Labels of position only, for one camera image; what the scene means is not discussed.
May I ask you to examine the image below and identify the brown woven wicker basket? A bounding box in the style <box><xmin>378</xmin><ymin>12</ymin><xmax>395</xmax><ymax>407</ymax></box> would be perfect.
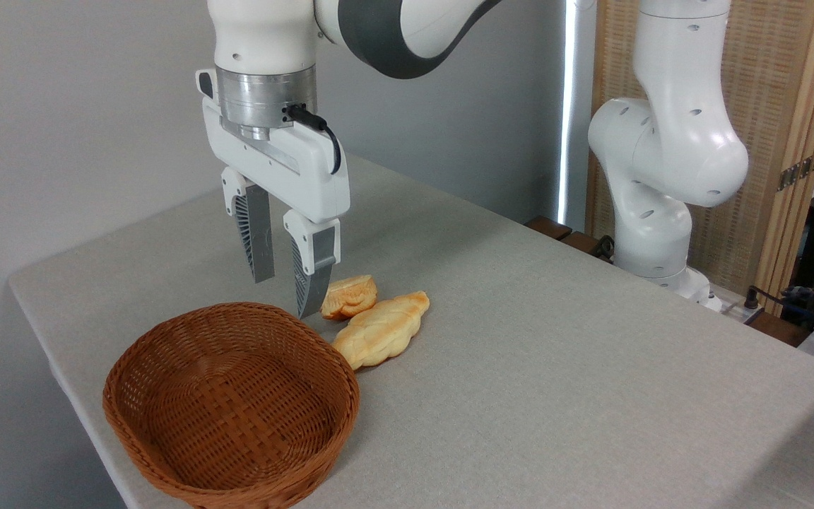
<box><xmin>102</xmin><ymin>302</ymin><xmax>361</xmax><ymax>509</ymax></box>

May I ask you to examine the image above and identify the white power strip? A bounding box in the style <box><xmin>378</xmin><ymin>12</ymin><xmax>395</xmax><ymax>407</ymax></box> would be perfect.
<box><xmin>702</xmin><ymin>293</ymin><xmax>762</xmax><ymax>324</ymax></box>

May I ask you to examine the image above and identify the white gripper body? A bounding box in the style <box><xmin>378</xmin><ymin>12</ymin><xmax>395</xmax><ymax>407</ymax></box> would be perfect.
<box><xmin>195</xmin><ymin>69</ymin><xmax>350</xmax><ymax>224</ymax></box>

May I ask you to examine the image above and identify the long braided bread loaf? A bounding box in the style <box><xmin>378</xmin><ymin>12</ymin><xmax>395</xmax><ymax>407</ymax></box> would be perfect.
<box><xmin>332</xmin><ymin>291</ymin><xmax>430</xmax><ymax>370</ymax></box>

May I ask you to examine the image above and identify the dark brown wooden block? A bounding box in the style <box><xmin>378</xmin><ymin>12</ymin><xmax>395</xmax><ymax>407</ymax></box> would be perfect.
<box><xmin>561</xmin><ymin>231</ymin><xmax>603</xmax><ymax>257</ymax></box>
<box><xmin>524</xmin><ymin>216</ymin><xmax>573</xmax><ymax>242</ymax></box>

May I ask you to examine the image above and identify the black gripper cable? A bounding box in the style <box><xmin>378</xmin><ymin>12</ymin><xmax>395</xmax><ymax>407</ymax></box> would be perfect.
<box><xmin>285</xmin><ymin>104</ymin><xmax>343</xmax><ymax>175</ymax></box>

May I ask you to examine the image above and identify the wicker wooden folding screen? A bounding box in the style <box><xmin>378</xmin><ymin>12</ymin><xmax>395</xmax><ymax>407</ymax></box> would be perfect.
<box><xmin>586</xmin><ymin>0</ymin><xmax>814</xmax><ymax>315</ymax></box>

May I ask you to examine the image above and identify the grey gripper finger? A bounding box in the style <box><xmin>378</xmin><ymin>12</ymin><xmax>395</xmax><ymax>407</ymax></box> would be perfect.
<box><xmin>283</xmin><ymin>209</ymin><xmax>342</xmax><ymax>320</ymax></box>
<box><xmin>221</xmin><ymin>167</ymin><xmax>276</xmax><ymax>284</ymax></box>

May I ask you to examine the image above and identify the metal screen hinge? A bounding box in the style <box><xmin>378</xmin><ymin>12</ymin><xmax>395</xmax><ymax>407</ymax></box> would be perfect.
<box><xmin>777</xmin><ymin>150</ymin><xmax>814</xmax><ymax>192</ymax></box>

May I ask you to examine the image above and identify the small golden bread piece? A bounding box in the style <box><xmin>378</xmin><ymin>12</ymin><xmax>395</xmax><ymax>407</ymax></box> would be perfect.
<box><xmin>320</xmin><ymin>274</ymin><xmax>379</xmax><ymax>321</ymax></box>

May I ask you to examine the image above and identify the black cable bundle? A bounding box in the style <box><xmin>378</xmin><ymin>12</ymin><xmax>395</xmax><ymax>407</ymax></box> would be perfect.
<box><xmin>757</xmin><ymin>279</ymin><xmax>814</xmax><ymax>337</ymax></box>

